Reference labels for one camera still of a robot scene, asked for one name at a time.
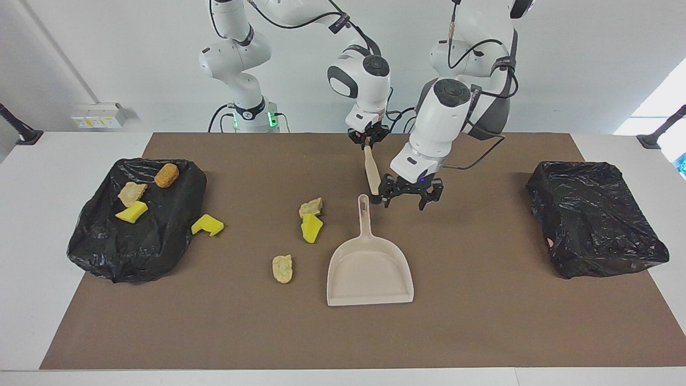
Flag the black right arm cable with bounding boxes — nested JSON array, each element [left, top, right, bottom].
[[208, 0, 419, 135]]

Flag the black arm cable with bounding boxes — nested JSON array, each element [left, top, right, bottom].
[[442, 0, 519, 172], [208, 0, 419, 135]]

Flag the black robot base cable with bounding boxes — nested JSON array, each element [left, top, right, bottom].
[[208, 103, 232, 133]]

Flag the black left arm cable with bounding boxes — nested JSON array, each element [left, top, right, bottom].
[[442, 0, 519, 172]]

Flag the beige plastic dustpan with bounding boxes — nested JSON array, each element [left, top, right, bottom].
[[326, 194, 415, 307]]

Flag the black bag lined bin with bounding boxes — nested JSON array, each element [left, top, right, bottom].
[[66, 158, 207, 284]]

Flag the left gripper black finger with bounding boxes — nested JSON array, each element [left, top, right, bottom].
[[382, 176, 401, 209], [419, 180, 445, 211]]

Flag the grey-beige foam rock chunk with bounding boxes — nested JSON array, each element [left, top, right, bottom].
[[117, 182, 148, 208]]

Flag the L-shaped yellow sponge piece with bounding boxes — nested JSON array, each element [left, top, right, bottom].
[[191, 214, 225, 237]]

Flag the large brown table mat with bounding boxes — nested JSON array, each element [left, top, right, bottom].
[[39, 132, 686, 370]]

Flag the white wall socket box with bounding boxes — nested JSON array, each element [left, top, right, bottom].
[[71, 102, 128, 129]]

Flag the black bag bin pink spot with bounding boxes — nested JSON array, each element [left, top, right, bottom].
[[526, 161, 670, 279]]

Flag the small curved yellow sponge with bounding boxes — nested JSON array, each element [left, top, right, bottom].
[[115, 201, 149, 224]]

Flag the brown cork piece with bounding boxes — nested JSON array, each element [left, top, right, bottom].
[[154, 163, 180, 189]]

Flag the beige foam rock chunk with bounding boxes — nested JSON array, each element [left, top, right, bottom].
[[299, 197, 324, 219]]

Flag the rounded beige foam chunk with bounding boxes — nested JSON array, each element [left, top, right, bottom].
[[272, 254, 294, 284]]

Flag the thick yellow sponge chunk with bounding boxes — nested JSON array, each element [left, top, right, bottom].
[[301, 213, 324, 244]]

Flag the black clamp stand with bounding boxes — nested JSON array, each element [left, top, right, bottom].
[[636, 105, 686, 150], [0, 102, 44, 146]]

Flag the beige hand brush black bristles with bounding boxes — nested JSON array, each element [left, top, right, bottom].
[[363, 138, 384, 205]]

